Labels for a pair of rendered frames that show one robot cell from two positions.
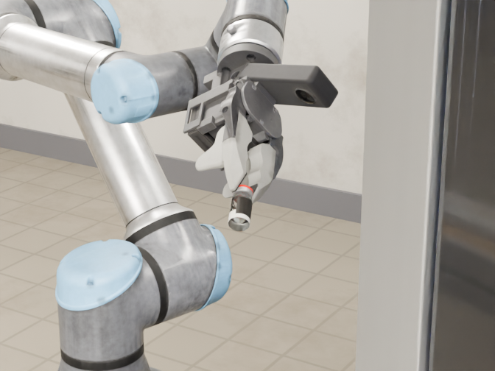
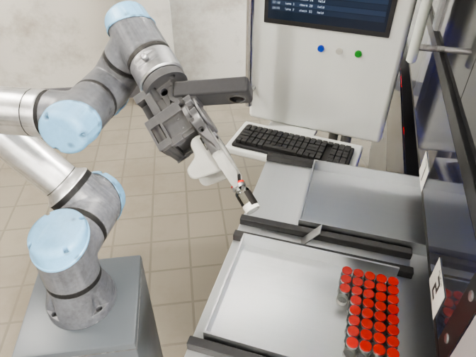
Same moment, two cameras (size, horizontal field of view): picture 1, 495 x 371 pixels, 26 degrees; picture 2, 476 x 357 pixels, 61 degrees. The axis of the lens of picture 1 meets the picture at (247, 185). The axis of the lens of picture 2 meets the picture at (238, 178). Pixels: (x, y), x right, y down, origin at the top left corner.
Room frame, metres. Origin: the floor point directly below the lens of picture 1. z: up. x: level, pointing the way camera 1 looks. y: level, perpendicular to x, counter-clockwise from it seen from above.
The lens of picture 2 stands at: (0.68, 0.29, 1.58)
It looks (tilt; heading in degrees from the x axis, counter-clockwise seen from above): 38 degrees down; 320
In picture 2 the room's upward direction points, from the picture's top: straight up
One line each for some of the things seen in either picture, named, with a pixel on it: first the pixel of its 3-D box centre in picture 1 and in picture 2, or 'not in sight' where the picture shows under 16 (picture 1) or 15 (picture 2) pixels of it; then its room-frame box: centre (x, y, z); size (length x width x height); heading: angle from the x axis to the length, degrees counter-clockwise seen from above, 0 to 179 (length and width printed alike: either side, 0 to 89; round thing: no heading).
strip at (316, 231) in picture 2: not in sight; (289, 231); (1.12, -0.23, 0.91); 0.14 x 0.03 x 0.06; 33
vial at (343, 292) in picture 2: not in sight; (343, 295); (0.93, -0.19, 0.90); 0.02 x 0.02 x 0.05
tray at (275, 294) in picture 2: not in sight; (307, 302); (0.97, -0.12, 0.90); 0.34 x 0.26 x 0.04; 33
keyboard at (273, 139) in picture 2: not in sight; (292, 145); (1.46, -0.60, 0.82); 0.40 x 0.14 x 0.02; 27
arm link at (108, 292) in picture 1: (104, 296); (65, 248); (1.35, 0.20, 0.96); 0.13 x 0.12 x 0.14; 131
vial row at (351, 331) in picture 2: not in sight; (353, 312); (0.89, -0.17, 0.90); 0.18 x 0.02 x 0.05; 123
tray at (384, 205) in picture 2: not in sight; (372, 204); (1.06, -0.47, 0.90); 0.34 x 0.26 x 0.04; 34
